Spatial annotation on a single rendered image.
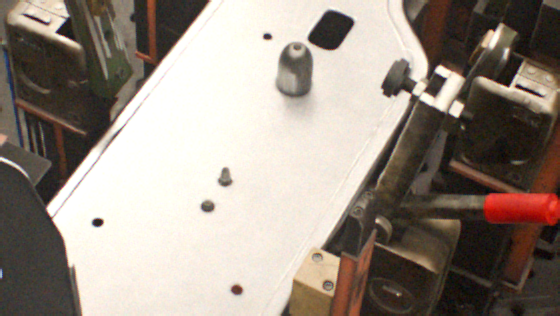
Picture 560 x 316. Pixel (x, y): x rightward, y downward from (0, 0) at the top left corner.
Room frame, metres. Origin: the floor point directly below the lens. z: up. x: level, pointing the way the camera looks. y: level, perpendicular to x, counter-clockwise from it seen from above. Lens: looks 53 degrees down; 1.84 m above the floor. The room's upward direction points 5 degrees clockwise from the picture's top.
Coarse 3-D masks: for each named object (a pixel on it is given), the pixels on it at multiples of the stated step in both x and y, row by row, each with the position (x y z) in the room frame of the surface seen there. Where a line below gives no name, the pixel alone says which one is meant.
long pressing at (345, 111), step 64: (256, 0) 0.83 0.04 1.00; (320, 0) 0.84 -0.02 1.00; (384, 0) 0.85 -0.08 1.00; (192, 64) 0.74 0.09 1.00; (256, 64) 0.75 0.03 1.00; (320, 64) 0.76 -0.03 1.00; (384, 64) 0.76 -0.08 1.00; (128, 128) 0.66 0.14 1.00; (192, 128) 0.67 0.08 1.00; (256, 128) 0.68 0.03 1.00; (320, 128) 0.68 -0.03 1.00; (384, 128) 0.69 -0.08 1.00; (64, 192) 0.59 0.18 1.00; (128, 192) 0.60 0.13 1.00; (192, 192) 0.60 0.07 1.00; (256, 192) 0.61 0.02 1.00; (320, 192) 0.61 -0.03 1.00; (128, 256) 0.53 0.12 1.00; (192, 256) 0.54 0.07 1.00; (256, 256) 0.54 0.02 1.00
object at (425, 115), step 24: (408, 72) 0.57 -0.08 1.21; (432, 96) 0.55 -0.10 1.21; (456, 96) 0.55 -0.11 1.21; (408, 120) 0.54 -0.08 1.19; (432, 120) 0.53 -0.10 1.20; (456, 120) 0.54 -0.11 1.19; (408, 144) 0.54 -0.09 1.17; (432, 144) 0.55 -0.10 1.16; (408, 168) 0.54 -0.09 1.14; (384, 192) 0.54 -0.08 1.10; (384, 216) 0.54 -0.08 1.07
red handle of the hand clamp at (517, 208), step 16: (400, 208) 0.55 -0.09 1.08; (416, 208) 0.54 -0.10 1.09; (432, 208) 0.54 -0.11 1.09; (448, 208) 0.53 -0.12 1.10; (464, 208) 0.53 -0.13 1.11; (480, 208) 0.53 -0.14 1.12; (496, 208) 0.52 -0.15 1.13; (512, 208) 0.52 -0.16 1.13; (528, 208) 0.51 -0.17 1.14; (544, 208) 0.51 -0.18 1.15; (544, 224) 0.50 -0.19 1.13
